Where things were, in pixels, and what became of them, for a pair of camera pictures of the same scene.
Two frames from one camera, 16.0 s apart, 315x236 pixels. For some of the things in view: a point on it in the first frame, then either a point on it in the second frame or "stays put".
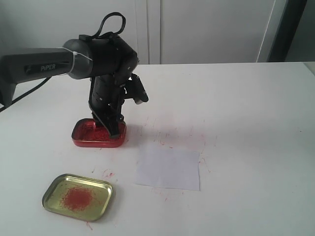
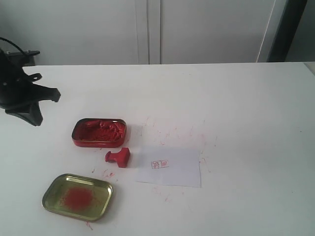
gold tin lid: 78,196 stays put
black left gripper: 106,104 -> 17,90
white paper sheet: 170,168 stays put
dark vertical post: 287,31 stays put
